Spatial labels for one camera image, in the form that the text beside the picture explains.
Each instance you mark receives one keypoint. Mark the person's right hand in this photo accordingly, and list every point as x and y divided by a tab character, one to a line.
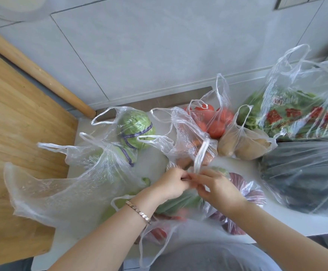
221	191

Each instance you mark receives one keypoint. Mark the person's left hand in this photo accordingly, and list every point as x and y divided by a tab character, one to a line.
168	184

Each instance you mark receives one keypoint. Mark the person's right fingers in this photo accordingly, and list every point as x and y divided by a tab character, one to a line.
202	182

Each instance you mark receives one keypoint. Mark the person's left fingers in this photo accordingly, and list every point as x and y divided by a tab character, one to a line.
184	179

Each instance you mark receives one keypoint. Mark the clear plastic bag of carrots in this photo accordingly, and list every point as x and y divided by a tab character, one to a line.
190	129

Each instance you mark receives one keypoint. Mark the person's right forearm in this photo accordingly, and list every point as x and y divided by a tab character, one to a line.
282	237

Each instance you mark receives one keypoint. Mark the person's left forearm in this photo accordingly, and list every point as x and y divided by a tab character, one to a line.
102	237

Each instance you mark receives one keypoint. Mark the green peppers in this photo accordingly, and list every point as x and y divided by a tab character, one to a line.
180	203

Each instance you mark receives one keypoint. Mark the orange carrots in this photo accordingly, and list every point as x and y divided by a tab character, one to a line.
202	153

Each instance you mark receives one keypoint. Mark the brown potato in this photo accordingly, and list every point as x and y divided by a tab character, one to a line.
227	145
252	149

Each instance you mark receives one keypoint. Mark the clear bag of purple onions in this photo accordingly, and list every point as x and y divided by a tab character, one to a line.
251	191

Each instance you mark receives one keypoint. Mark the clear bag of peppers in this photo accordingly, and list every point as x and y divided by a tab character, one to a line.
178	231

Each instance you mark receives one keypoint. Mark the red tomato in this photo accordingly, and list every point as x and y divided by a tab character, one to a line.
201	121
216	128
227	115

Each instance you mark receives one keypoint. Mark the red peppers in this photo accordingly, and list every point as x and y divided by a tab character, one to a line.
161	232

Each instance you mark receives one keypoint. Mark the clear plastic bag of potatoes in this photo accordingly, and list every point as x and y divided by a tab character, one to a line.
254	138

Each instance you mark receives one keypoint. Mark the green cabbage with purple tape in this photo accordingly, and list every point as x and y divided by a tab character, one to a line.
137	129

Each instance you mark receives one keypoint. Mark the clear plastic bag of tomatoes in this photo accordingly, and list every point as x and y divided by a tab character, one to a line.
209	110

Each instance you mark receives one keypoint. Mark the person's grey shirt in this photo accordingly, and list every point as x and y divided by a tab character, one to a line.
211	258

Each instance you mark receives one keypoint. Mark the clear plastic bag of cabbage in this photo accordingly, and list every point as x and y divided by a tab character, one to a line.
116	118

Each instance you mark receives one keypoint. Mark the clear bag of dark cucumbers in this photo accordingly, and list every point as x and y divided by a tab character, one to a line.
307	174

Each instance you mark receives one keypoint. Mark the large crumpled clear plastic bag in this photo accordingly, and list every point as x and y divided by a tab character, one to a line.
68	191

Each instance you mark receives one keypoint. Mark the green leafy vegetables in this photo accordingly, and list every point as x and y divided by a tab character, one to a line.
296	112

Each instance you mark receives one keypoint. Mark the printed plastic bag of greens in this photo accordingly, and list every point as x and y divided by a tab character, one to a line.
302	104

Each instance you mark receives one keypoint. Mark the wooden cutting board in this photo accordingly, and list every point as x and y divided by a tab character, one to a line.
14	155

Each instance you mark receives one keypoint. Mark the translucent round plate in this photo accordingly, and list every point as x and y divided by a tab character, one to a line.
11	7

